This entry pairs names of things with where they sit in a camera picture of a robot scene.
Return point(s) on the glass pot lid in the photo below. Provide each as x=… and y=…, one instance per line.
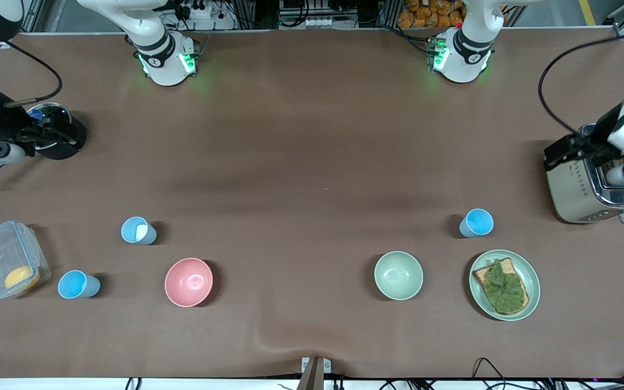
x=57, y=115

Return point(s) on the white power strip with plugs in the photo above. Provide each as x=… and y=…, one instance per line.
x=199, y=11

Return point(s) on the pink bowl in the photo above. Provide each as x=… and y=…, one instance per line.
x=188, y=281

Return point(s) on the small white power strip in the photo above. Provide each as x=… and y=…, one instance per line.
x=316, y=23

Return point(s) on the green lettuce leaf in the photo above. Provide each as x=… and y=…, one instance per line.
x=504, y=292

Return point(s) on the pale green plate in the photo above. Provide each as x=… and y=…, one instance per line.
x=531, y=276

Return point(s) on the bag of orange buns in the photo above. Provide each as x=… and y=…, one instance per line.
x=431, y=13

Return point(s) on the toast slice under lettuce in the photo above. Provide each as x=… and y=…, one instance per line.
x=481, y=276

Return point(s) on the black cooking pot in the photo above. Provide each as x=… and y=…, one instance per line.
x=71, y=143

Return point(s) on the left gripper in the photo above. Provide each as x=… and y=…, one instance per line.
x=608, y=125

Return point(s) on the blue plastic cup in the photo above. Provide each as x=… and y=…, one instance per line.
x=476, y=222
x=138, y=230
x=78, y=284

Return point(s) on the brown table cloth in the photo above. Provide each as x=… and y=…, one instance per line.
x=312, y=162

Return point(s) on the silver beige toaster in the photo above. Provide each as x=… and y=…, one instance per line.
x=572, y=189

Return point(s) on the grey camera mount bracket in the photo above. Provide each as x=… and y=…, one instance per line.
x=313, y=374

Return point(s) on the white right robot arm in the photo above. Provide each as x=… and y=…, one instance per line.
x=155, y=54

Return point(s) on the pale green bowl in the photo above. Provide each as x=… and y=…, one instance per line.
x=398, y=275

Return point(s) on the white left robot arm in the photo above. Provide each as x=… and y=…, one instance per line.
x=463, y=59

